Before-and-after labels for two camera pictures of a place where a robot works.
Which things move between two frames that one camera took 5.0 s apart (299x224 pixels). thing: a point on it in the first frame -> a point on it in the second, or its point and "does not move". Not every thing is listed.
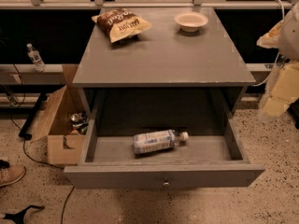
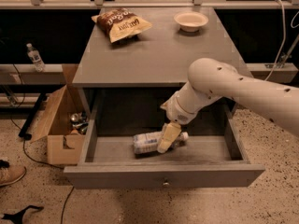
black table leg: x=32 y=117 does not move
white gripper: x=290 y=37 -> x=176 y=112
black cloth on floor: x=19 y=217 does not move
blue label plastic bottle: x=158 y=141 does not move
